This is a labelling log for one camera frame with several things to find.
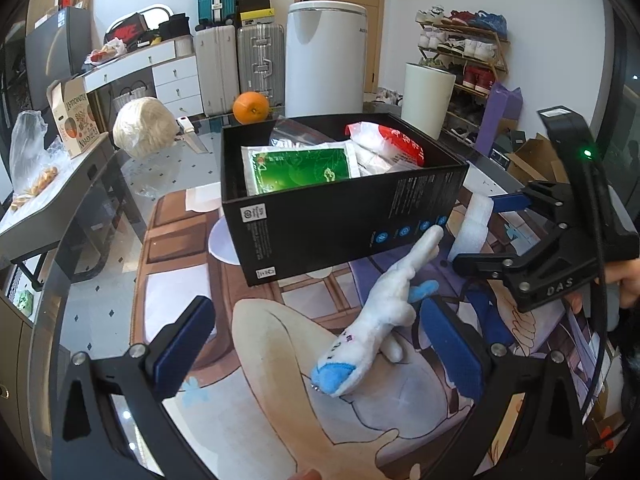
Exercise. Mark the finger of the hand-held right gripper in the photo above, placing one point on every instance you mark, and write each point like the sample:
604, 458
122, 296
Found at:
507, 203
482, 262

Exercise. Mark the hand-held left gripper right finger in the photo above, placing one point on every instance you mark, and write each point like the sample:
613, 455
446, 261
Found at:
450, 350

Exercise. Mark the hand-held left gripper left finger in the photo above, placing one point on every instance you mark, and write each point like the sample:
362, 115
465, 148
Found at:
185, 345

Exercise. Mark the white foam piece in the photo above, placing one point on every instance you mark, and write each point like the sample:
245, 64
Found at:
472, 230

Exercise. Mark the white and blue plush toy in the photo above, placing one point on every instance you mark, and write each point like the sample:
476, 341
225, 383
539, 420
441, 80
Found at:
370, 320

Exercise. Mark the white and red packet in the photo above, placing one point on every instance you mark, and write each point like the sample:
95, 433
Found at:
395, 142

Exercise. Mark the black cardboard box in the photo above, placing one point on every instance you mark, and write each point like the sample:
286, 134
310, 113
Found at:
320, 230

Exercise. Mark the green packet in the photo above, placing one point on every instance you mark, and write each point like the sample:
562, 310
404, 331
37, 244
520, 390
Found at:
295, 170

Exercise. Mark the person's right hand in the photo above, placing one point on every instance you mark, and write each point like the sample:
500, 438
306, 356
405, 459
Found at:
622, 282

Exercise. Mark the person's left hand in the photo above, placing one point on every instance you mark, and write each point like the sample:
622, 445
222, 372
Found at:
307, 476

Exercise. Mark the open cardboard box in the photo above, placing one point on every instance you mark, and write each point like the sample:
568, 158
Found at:
537, 155

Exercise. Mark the purple carton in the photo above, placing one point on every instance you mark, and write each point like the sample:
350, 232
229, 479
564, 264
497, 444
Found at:
500, 115

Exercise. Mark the printed table mat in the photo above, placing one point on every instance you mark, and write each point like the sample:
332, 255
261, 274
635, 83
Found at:
280, 320

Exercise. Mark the wooden shoe rack with shoes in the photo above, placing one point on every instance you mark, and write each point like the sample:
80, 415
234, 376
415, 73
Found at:
480, 90

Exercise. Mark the white trash bin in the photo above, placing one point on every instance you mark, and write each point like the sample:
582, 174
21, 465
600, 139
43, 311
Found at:
425, 100

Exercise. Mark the pile of white sneakers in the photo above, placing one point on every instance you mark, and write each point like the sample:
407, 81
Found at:
387, 96

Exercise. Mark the grey side table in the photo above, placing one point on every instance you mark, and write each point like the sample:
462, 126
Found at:
60, 195

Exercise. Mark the white cabbage head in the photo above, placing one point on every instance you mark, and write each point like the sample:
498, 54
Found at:
142, 127

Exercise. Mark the white electric kettle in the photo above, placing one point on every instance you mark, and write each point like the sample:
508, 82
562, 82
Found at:
320, 60

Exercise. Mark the orange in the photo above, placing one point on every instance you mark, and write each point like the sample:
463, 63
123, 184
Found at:
250, 107

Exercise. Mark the clear plastic bag of fruit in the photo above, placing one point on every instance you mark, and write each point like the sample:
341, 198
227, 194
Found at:
27, 145

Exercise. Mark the printed fruit carton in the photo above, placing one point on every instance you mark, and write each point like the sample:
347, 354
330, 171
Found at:
75, 115

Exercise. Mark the grey woven basket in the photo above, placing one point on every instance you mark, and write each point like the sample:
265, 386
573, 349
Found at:
132, 92

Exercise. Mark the white suitcase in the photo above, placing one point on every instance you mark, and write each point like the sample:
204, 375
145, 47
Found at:
215, 70

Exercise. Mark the white desk with drawers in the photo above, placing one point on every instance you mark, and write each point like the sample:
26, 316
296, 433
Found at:
170, 67

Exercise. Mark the silver suitcase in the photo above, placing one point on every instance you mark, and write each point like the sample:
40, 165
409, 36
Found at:
260, 65

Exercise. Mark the plastic bag of food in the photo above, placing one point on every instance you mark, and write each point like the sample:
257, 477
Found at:
107, 52

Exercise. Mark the yellow and black box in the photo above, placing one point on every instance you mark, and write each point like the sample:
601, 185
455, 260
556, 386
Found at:
257, 16

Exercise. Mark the black pouch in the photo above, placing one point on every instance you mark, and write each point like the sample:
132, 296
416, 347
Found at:
175, 27

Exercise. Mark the red and black shoe box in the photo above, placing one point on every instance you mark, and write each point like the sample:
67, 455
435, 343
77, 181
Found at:
125, 30

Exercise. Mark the dark grey fridge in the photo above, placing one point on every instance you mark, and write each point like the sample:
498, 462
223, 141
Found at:
55, 45

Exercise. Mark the oval white framed mirror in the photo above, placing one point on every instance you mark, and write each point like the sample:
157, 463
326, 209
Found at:
160, 10

